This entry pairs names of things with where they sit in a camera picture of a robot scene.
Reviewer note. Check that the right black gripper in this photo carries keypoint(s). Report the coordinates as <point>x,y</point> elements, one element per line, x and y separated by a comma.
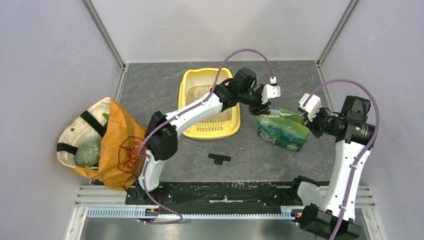
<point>312,125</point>

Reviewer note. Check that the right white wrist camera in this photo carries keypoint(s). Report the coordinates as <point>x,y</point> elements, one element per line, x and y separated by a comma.
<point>309,107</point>

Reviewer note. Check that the green round melon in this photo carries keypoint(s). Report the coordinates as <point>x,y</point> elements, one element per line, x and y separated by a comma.
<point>88,154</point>

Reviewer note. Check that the yellow litter box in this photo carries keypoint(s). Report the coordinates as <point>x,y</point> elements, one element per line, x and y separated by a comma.
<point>194,87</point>

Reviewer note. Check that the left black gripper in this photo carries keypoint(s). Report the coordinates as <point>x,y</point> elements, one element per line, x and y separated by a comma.
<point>260,109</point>

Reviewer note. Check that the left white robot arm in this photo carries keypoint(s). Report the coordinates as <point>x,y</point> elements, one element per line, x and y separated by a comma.
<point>163,131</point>

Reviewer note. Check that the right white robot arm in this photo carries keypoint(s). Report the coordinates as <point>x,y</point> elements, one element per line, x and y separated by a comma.
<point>335,211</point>

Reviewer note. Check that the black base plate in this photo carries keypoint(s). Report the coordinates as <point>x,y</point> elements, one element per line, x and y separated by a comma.
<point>226,197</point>

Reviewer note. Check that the aluminium frame rail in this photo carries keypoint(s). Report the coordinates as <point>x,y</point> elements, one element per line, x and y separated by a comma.
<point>101,196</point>

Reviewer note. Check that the green litter bag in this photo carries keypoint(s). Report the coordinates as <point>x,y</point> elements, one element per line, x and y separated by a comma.
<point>283,128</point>

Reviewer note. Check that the orange tote bag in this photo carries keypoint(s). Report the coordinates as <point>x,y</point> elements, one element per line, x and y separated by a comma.
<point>120,138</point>

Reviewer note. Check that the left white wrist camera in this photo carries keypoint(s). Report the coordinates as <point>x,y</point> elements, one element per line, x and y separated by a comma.
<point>270,91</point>

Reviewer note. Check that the black plastic clip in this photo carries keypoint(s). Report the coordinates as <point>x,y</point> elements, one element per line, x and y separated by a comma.
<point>219,159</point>

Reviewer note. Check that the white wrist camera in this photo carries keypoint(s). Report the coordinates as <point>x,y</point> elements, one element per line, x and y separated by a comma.
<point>309,107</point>
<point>270,91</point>

